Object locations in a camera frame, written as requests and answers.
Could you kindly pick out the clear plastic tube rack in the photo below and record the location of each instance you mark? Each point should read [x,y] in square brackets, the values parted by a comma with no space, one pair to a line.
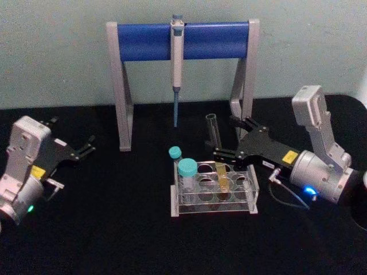
[174,200]

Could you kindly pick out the open tube with yellow liquid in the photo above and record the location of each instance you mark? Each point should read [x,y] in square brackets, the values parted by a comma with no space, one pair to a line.
[222,179]

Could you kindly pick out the large teal-capped tube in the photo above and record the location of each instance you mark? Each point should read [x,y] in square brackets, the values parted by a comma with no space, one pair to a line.
[187,166]

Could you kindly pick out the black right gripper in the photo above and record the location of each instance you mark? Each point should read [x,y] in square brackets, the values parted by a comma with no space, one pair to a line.
[263,149]

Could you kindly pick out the grey stand with blue bar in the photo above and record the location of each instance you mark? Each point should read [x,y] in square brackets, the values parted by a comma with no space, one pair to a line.
[143,40]

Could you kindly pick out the white and grey pipette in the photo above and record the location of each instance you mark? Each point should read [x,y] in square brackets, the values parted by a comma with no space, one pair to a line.
[177,57]

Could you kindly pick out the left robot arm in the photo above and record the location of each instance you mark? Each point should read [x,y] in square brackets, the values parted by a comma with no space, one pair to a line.
[23,143]

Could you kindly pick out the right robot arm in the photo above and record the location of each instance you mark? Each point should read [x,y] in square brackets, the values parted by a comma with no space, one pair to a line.
[321,172]

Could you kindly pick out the black table cloth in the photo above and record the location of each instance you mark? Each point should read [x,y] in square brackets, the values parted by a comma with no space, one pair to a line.
[114,243]

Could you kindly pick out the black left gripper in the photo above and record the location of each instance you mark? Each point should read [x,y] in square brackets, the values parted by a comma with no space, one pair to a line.
[58,151]

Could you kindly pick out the empty clear plastic tube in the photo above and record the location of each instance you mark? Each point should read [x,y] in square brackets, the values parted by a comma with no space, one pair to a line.
[214,134]

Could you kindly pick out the small teal-capped tube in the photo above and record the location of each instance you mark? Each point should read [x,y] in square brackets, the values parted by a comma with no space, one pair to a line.
[175,152]

